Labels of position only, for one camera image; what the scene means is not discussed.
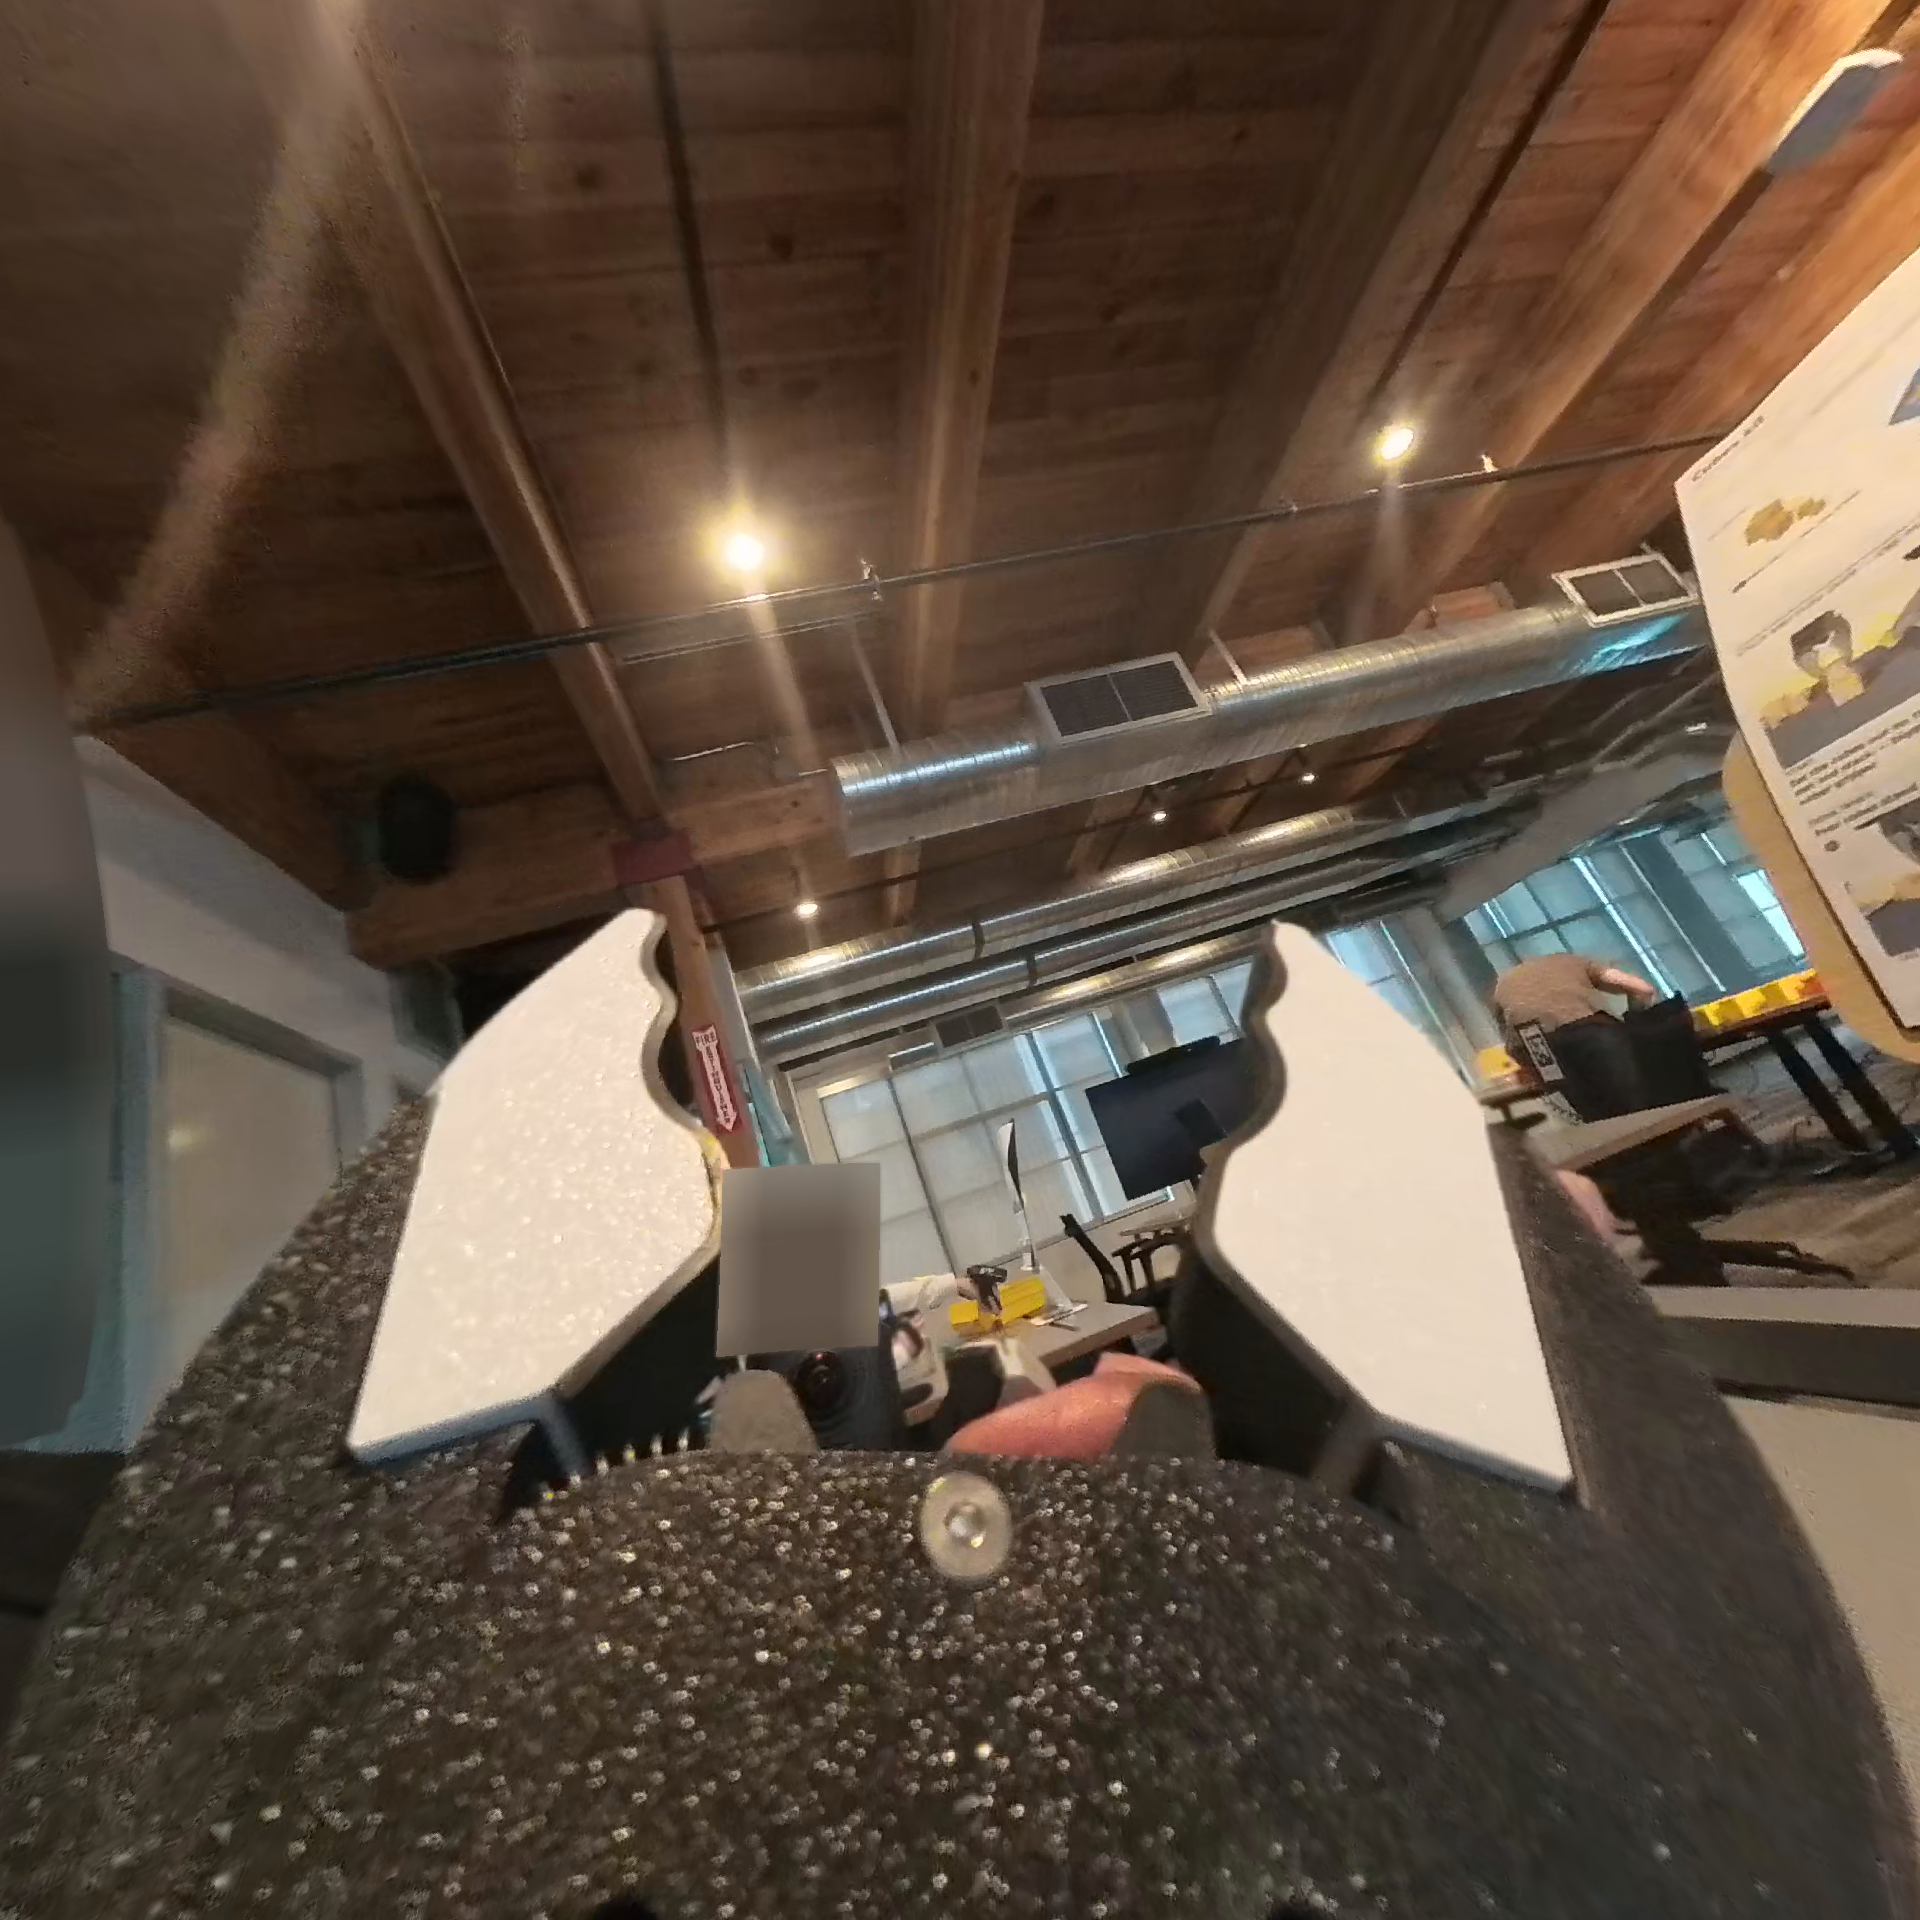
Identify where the printed instruction sheet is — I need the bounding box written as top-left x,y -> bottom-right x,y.
1674,278 -> 1920,970

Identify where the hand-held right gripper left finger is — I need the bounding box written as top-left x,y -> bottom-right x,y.
346,906 -> 722,1467

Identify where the wooden top table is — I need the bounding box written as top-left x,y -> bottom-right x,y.
1686,981 -> 1920,1159

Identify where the white blue ceiling box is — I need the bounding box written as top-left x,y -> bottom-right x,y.
1768,48 -> 1905,177

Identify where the row of yellow bins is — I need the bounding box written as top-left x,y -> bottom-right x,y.
1691,977 -> 1829,1029

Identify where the large black monitor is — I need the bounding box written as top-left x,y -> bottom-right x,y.
1085,1036 -> 1258,1203

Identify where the black ceiling pipe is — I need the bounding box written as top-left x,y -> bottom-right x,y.
89,431 -> 1727,724

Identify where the black office chair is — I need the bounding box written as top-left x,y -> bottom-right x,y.
1061,1209 -> 1188,1310
1545,997 -> 1714,1125

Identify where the person's left hand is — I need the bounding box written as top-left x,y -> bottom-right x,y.
940,1353 -> 1205,1461

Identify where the grey office desk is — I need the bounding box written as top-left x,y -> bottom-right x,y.
883,1296 -> 1159,1369
1477,1080 -> 1752,1191

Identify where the black wall speaker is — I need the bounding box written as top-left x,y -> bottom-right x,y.
369,773 -> 457,882

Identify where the slim silver ventilation duct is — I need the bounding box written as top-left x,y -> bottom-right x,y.
732,801 -> 1446,1041

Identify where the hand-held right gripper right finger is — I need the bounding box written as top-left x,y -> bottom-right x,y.
1174,919 -> 1580,1499

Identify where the large silver ventilation duct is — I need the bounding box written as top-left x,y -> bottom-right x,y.
829,599 -> 1714,861

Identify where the white ceiling vent grille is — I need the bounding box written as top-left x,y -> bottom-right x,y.
1550,552 -> 1691,625
1025,652 -> 1210,748

